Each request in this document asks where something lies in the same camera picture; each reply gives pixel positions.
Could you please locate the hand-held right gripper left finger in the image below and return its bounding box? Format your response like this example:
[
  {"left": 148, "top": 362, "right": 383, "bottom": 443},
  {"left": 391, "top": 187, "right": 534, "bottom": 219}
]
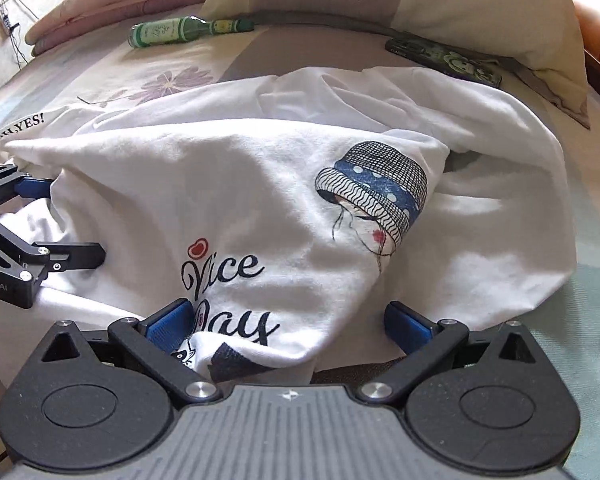
[{"left": 40, "top": 299, "right": 223, "bottom": 403}]

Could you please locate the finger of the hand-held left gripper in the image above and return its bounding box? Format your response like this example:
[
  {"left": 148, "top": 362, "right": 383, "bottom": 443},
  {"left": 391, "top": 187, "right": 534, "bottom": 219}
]
[
  {"left": 0, "top": 162, "right": 55, "bottom": 211},
  {"left": 0, "top": 215, "right": 106, "bottom": 281}
]

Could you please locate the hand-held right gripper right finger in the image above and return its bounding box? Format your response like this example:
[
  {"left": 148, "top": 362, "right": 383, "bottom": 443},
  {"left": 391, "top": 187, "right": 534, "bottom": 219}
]
[{"left": 357, "top": 301, "right": 551, "bottom": 403}]

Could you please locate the white printed long-sleeve shirt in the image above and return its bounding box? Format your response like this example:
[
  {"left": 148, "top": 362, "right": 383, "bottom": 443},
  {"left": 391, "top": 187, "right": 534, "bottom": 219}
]
[{"left": 0, "top": 66, "right": 578, "bottom": 386}]

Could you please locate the folded pink floral quilt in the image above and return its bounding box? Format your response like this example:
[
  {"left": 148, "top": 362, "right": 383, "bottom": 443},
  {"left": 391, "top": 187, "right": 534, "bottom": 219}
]
[{"left": 25, "top": 0, "right": 221, "bottom": 56}]

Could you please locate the green glass bottle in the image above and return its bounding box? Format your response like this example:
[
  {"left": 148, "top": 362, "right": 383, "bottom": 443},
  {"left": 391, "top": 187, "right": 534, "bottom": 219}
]
[{"left": 129, "top": 16, "right": 256, "bottom": 50}]

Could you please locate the phone in dark patterned case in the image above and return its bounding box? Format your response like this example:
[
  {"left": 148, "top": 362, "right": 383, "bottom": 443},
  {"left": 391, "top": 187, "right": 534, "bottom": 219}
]
[{"left": 385, "top": 35, "right": 503, "bottom": 88}]

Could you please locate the floral pillow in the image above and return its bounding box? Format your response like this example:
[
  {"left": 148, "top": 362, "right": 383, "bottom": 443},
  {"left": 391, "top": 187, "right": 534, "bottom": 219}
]
[{"left": 200, "top": 0, "right": 591, "bottom": 128}]

